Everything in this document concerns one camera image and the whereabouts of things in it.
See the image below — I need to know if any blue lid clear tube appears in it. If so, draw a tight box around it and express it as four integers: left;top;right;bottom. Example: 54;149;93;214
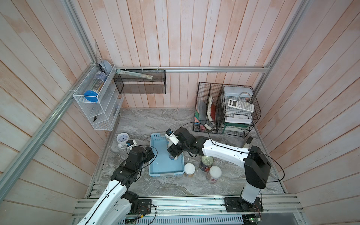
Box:
84;71;108;102

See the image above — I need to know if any white calculator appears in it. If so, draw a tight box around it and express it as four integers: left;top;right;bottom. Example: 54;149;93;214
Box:
227;99;254;113

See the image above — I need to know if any white flat box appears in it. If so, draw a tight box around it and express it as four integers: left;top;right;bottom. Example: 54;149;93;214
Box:
224;113;253;124

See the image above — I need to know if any light blue plastic basket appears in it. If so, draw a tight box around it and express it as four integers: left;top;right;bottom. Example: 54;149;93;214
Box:
149;133;185;177

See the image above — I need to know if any black mesh wall basket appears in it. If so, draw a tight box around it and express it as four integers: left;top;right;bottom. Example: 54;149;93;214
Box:
113;69;167;95

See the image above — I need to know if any red label tin can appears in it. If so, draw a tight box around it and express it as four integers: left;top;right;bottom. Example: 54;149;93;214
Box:
199;156;214;172

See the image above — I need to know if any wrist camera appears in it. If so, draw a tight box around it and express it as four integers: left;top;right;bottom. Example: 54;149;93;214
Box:
165;128;179;146
126;139;137;150

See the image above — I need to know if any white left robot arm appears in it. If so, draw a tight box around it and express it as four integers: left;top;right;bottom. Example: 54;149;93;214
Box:
78;145;158;225

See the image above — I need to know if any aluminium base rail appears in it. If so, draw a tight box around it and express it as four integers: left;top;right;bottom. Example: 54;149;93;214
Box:
70;193;307;225

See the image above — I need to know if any white wire wall shelf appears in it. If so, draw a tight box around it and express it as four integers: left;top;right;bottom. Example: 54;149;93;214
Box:
73;65;123;131

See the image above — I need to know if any white lid yellow jar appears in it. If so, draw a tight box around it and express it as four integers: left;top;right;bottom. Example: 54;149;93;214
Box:
184;163;196;177

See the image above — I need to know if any white alarm clock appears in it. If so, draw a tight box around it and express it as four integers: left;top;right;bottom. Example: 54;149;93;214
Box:
116;133;130;149

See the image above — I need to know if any black wire desk organizer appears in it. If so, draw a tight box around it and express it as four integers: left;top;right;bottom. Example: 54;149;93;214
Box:
193;82;262;137

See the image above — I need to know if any white lid pink bottle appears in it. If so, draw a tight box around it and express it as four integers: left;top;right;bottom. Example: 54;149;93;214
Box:
206;166;222;184

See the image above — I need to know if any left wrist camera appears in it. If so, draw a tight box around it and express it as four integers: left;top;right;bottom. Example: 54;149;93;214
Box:
126;139;137;150

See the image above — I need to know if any white box on top shelf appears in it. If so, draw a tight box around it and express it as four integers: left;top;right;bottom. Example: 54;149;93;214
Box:
224;86;253;98

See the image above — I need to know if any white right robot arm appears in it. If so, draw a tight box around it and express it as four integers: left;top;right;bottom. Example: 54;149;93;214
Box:
166;127;272;212

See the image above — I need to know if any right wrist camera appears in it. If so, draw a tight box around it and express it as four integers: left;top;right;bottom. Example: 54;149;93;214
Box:
165;128;179;146

